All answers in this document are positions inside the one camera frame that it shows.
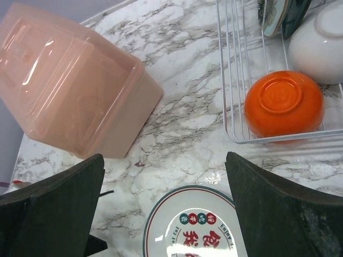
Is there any yellow tape measure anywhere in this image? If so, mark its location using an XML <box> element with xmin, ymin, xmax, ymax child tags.
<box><xmin>99</xmin><ymin>190</ymin><xmax>114</xmax><ymax>197</ymax></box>

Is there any white plate with characters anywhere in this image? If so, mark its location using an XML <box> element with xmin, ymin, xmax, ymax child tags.
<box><xmin>143</xmin><ymin>185</ymin><xmax>248</xmax><ymax>256</ymax></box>

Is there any white bowl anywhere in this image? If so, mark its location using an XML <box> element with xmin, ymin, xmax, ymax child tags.
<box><xmin>288</xmin><ymin>1</ymin><xmax>342</xmax><ymax>85</ymax></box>

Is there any orange bowl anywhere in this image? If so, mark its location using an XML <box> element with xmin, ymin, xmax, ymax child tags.
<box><xmin>244</xmin><ymin>71</ymin><xmax>325</xmax><ymax>138</ymax></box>

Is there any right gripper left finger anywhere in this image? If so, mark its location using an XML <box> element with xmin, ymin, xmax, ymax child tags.
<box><xmin>1</xmin><ymin>154</ymin><xmax>105</xmax><ymax>256</ymax></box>

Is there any light green round plate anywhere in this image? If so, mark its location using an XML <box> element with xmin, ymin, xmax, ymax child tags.
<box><xmin>258</xmin><ymin>0</ymin><xmax>290</xmax><ymax>37</ymax></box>

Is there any pink translucent storage box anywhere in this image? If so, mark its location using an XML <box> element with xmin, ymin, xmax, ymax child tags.
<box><xmin>1</xmin><ymin>3</ymin><xmax>163</xmax><ymax>158</ymax></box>

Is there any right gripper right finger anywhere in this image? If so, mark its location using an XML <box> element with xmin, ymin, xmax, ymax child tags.
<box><xmin>225</xmin><ymin>152</ymin><xmax>342</xmax><ymax>256</ymax></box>

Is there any teal square plate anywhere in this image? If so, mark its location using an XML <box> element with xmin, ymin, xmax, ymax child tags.
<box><xmin>282</xmin><ymin>0</ymin><xmax>312</xmax><ymax>40</ymax></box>

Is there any white wire dish rack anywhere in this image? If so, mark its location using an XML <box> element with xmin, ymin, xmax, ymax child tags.
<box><xmin>216</xmin><ymin>1</ymin><xmax>342</xmax><ymax>144</ymax></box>

